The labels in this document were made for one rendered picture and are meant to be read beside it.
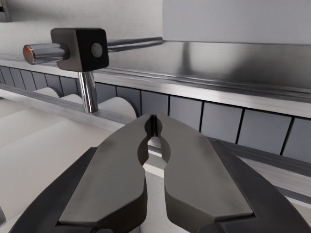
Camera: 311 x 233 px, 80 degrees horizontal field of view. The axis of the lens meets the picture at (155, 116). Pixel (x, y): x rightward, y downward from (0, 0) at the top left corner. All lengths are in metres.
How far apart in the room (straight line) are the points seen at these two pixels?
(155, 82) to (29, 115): 0.15
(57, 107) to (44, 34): 0.25
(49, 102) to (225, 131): 0.18
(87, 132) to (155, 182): 0.21
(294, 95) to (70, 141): 0.20
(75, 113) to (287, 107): 0.18
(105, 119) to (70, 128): 0.04
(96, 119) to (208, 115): 0.11
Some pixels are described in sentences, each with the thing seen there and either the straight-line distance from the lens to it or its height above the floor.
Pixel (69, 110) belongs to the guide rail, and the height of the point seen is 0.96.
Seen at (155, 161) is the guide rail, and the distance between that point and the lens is 0.23.
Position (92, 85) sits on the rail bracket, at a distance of 0.16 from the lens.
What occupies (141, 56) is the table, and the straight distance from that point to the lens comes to 0.28.
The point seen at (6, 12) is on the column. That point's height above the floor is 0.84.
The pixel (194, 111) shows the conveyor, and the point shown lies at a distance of 0.20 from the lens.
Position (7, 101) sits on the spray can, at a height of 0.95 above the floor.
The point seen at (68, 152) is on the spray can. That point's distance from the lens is 0.18.
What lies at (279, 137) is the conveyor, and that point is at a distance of 0.20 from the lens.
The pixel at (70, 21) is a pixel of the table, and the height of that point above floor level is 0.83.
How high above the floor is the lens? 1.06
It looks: 52 degrees down
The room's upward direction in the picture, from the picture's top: 127 degrees counter-clockwise
